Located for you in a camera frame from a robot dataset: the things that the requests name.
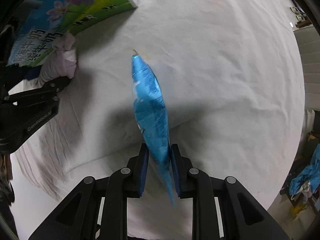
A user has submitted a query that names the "lavender soft cloth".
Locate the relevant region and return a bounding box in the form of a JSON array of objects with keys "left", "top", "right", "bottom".
[{"left": 37, "top": 33, "right": 77, "bottom": 86}]

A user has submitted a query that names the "light blue snack pouch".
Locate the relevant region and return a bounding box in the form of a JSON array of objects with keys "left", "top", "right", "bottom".
[{"left": 131, "top": 51, "right": 176, "bottom": 206}]

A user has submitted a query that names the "printed cardboard box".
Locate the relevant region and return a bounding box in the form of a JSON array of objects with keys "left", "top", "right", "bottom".
[{"left": 1, "top": 0, "right": 138, "bottom": 66}]

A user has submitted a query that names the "blue clothes pile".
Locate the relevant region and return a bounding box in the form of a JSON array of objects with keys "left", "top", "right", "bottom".
[{"left": 289, "top": 144, "right": 319, "bottom": 199}]

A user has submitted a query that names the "white table cloth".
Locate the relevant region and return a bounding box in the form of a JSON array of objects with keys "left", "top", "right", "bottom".
[{"left": 12, "top": 0, "right": 304, "bottom": 239}]

